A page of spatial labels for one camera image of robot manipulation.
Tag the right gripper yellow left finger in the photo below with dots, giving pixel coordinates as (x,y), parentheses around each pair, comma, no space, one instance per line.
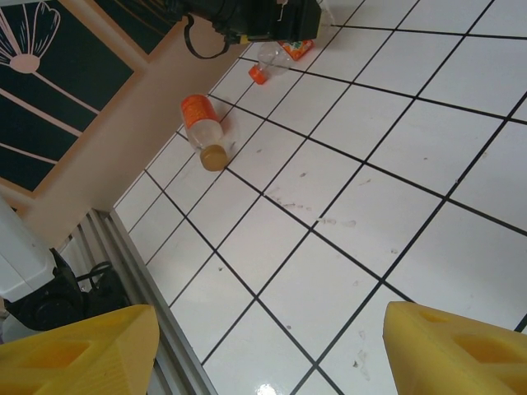
(62,362)

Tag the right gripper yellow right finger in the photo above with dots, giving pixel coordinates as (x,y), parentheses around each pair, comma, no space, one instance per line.
(461,362)

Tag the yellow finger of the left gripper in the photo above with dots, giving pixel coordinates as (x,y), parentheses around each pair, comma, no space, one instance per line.
(298,20)

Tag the clear bottle orange label cap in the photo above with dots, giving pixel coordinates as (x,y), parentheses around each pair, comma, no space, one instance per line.
(273,57)

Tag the orange label bottle tan cap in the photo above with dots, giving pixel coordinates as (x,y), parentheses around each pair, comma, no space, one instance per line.
(197,113)

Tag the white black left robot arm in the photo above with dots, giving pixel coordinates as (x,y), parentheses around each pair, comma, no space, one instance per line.
(20,255)

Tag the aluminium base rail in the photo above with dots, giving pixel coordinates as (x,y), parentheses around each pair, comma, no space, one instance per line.
(136,280)

